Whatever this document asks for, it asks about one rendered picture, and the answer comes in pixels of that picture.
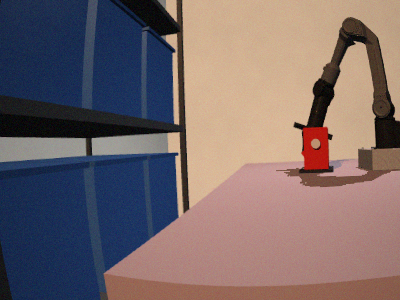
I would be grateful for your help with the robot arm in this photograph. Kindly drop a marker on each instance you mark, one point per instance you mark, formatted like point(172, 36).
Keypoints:
point(387, 129)

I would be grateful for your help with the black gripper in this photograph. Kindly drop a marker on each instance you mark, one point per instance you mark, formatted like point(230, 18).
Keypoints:
point(313, 121)

